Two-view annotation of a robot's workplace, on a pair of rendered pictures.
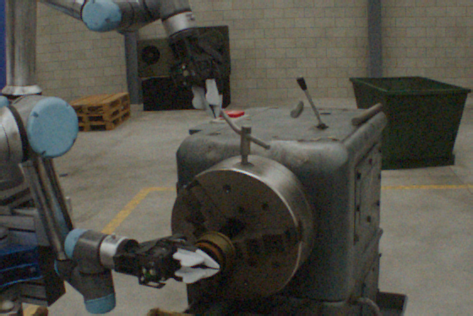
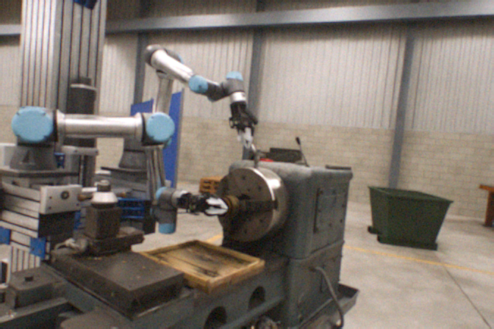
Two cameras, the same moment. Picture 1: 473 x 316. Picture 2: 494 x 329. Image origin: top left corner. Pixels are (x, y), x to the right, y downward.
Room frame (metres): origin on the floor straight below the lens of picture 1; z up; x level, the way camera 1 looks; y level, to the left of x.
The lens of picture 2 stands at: (-0.19, -0.24, 1.31)
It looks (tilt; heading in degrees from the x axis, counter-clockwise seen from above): 3 degrees down; 10
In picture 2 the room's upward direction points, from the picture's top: 5 degrees clockwise
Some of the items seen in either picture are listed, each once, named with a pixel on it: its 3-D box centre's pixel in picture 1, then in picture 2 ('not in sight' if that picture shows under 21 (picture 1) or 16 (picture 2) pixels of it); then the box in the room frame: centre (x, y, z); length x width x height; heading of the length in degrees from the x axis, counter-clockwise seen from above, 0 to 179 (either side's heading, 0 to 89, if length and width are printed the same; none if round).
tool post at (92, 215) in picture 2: not in sight; (104, 219); (0.67, 0.32, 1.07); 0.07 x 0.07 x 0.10; 64
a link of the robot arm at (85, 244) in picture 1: (91, 248); (169, 197); (1.12, 0.32, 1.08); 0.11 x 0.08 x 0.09; 63
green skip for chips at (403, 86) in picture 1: (405, 121); (402, 216); (5.90, -1.92, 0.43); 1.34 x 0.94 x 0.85; 3
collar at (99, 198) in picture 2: not in sight; (103, 196); (0.67, 0.33, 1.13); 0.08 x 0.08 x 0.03
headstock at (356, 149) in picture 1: (292, 187); (290, 200); (1.57, -0.17, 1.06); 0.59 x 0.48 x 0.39; 154
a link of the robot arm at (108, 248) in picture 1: (118, 252); (181, 198); (1.08, 0.25, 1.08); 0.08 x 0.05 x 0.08; 153
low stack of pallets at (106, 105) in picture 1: (97, 111); (220, 185); (9.12, 2.21, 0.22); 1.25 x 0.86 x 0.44; 174
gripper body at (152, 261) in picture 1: (148, 260); (194, 203); (1.04, 0.18, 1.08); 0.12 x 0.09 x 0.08; 63
